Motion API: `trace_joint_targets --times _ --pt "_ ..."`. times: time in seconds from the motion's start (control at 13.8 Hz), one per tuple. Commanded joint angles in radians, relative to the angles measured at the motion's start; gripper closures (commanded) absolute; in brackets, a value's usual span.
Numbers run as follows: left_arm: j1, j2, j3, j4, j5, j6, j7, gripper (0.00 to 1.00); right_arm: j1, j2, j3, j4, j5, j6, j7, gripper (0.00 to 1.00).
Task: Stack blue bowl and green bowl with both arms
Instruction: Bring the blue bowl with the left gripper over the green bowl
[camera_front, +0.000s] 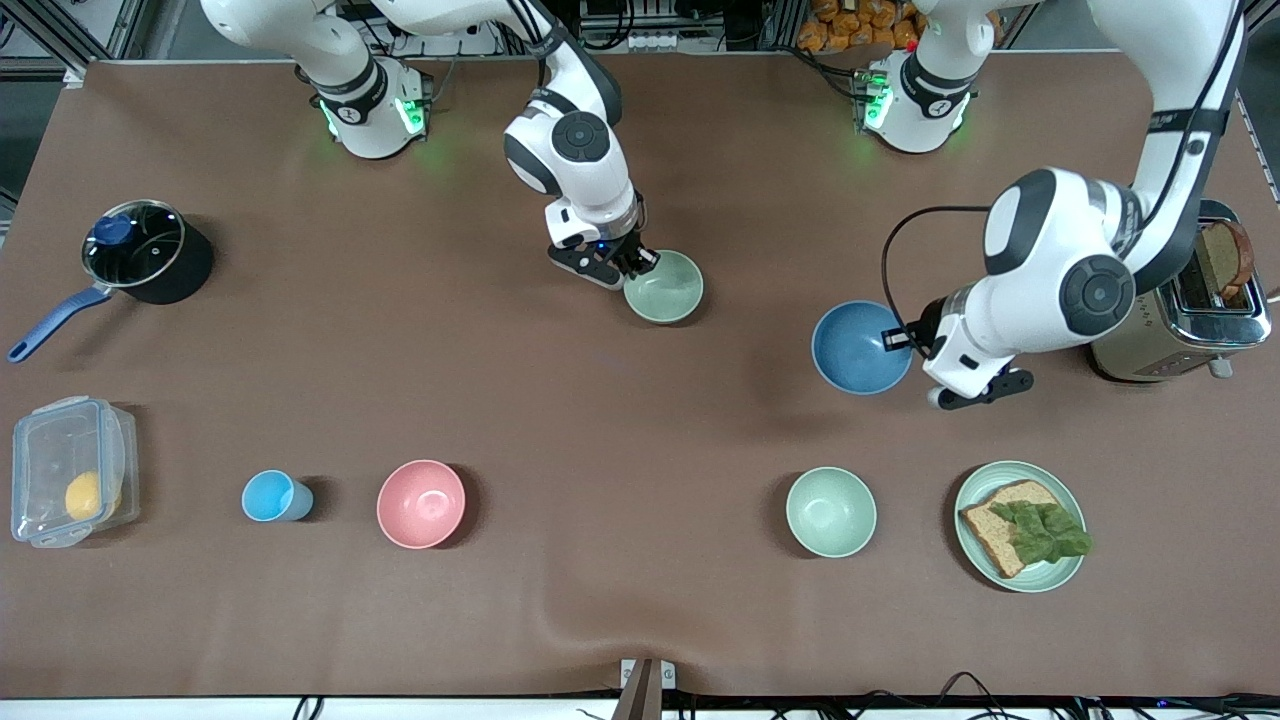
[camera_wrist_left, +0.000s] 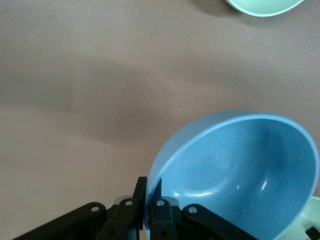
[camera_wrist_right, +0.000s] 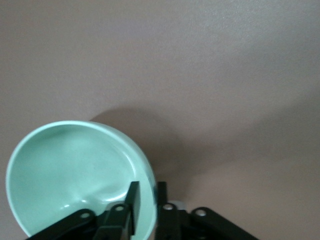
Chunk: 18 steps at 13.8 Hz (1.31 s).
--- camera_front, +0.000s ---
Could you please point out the pale green bowl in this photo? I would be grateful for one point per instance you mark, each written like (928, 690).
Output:
(830, 511)
(668, 290)

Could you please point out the blue bowl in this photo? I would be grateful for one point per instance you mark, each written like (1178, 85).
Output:
(855, 350)

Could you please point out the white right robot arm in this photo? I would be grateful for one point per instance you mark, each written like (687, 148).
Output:
(580, 140)

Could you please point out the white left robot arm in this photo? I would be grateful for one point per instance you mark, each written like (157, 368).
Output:
(1060, 260)

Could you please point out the pink bowl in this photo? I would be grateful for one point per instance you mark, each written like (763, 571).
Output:
(421, 503)

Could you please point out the pale green plate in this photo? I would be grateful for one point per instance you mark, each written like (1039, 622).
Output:
(1065, 495)

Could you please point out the brown bread slice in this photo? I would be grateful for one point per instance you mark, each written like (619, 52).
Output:
(995, 535)

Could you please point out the green lettuce leaf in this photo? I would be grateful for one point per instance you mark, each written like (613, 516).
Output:
(1045, 532)

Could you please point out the silver beige toaster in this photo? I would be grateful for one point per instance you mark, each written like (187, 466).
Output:
(1190, 335)

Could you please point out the brown toast slice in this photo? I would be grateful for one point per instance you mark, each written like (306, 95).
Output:
(1225, 255)

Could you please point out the orange snack bag pile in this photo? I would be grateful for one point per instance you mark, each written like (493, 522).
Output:
(860, 25)

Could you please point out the light blue cup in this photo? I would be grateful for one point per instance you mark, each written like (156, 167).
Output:
(270, 496)

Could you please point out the glass lid blue knob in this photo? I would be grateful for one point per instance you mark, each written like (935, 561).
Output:
(135, 245)

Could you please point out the yellow lemon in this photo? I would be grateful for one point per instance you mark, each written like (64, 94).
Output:
(84, 496)

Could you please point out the clear plastic lidded container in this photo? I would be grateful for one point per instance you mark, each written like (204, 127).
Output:
(60, 450)

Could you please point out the metal table clamp bracket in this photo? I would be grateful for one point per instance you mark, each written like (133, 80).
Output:
(647, 680)

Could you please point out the aluminium frame profile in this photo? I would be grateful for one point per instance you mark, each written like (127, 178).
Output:
(120, 30)

